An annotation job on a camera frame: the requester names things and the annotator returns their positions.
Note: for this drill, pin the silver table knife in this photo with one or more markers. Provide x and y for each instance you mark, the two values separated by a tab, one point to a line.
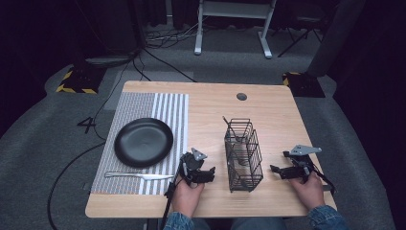
140	175

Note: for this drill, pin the dark utensil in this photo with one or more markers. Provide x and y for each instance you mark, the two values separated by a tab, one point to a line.
229	126

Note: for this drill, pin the grey striped placemat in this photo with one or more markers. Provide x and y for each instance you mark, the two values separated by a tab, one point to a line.
140	105

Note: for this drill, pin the black yellow striped base plate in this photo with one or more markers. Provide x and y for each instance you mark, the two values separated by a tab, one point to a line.
303	84
81	80

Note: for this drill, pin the black round plate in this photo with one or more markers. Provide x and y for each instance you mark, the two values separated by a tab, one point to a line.
143	142

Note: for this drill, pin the person's right hand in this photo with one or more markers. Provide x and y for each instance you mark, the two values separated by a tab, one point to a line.
309	191

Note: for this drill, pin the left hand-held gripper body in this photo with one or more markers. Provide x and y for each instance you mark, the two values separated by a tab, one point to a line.
191	166

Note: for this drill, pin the person's left hand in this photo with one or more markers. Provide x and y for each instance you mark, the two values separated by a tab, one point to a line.
187	196

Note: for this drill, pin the grey post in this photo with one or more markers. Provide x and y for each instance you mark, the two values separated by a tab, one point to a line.
338	35

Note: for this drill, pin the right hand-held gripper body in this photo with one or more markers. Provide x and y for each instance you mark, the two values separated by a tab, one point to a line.
301	159

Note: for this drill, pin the black tripod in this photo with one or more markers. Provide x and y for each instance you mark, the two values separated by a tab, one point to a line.
301	35

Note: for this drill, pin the white desk frame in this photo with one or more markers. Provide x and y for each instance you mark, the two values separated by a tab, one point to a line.
234	9

